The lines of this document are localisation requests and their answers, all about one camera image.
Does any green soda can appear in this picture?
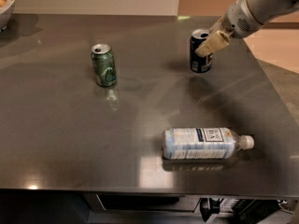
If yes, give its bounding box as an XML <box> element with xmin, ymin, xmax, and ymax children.
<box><xmin>91</xmin><ymin>44</ymin><xmax>117</xmax><ymax>87</ymax></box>

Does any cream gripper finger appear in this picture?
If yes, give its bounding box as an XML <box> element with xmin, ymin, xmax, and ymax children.
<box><xmin>195</xmin><ymin>30</ymin><xmax>230</xmax><ymax>57</ymax></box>

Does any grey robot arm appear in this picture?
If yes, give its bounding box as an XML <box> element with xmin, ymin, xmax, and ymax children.
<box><xmin>195</xmin><ymin>0</ymin><xmax>299</xmax><ymax>57</ymax></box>

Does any blue pepsi can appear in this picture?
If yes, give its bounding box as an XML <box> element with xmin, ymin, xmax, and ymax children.
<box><xmin>190</xmin><ymin>29</ymin><xmax>212</xmax><ymax>73</ymax></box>

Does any clear plastic tea bottle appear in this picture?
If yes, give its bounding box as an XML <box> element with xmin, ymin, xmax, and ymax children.
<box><xmin>162</xmin><ymin>128</ymin><xmax>254</xmax><ymax>160</ymax></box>

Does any white bowl with fruit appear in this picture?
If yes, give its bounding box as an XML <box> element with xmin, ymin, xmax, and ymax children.
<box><xmin>0</xmin><ymin>0</ymin><xmax>15</xmax><ymax>31</ymax></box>

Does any dark equipment under counter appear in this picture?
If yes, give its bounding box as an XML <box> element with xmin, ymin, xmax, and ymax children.
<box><xmin>199</xmin><ymin>198</ymin><xmax>279</xmax><ymax>224</ymax></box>

